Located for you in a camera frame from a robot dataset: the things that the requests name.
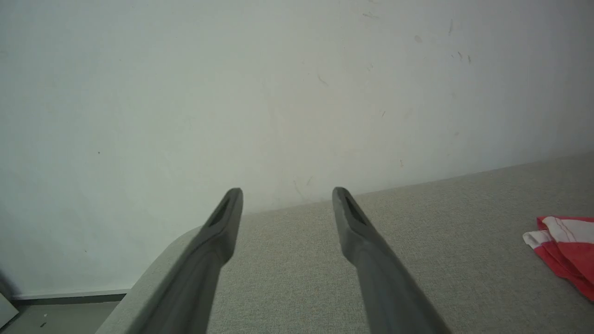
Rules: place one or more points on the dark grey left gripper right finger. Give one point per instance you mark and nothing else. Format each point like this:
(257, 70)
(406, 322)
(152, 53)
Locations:
(376, 269)

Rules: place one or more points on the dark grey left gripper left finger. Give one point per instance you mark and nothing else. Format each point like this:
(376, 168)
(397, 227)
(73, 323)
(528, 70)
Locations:
(204, 260)

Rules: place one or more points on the grey fabric sofa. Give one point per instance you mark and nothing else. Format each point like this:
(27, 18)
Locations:
(287, 278)

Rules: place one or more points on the dark skirting board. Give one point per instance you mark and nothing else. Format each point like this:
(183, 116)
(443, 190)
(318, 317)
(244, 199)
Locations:
(69, 297)

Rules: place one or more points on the red and white shorts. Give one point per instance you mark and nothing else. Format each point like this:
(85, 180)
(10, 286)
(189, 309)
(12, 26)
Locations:
(571, 253)

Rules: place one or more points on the white flat panel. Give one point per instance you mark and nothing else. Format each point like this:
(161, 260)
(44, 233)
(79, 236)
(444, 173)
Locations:
(5, 311)

